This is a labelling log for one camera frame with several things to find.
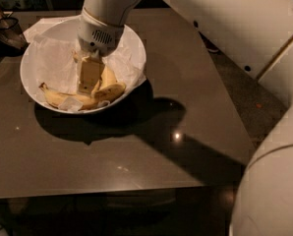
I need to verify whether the white paper sheet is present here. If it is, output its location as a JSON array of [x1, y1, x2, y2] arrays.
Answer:
[[24, 16, 79, 43]]

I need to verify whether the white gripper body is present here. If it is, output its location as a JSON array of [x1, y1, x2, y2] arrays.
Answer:
[[78, 9, 124, 55]]

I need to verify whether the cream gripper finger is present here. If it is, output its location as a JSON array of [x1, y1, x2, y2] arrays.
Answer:
[[77, 56, 104, 93]]

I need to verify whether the white bowl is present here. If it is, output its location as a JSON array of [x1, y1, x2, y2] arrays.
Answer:
[[20, 16, 147, 115]]

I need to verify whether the middle yellow banana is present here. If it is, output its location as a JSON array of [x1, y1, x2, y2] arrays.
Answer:
[[73, 50, 101, 95]]

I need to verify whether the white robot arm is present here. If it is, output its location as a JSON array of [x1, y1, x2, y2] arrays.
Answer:
[[79, 0, 293, 236]]

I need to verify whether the white crumpled paper liner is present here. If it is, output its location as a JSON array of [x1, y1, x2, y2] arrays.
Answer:
[[28, 32, 147, 112]]

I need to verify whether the lower yellow banana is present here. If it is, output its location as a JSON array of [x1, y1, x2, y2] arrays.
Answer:
[[100, 66, 117, 89]]

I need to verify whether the black wire mesh basket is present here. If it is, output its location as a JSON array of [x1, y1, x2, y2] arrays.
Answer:
[[0, 17, 29, 57]]

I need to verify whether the large yellow banana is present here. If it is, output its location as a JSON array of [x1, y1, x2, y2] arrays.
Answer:
[[39, 83, 126, 111]]

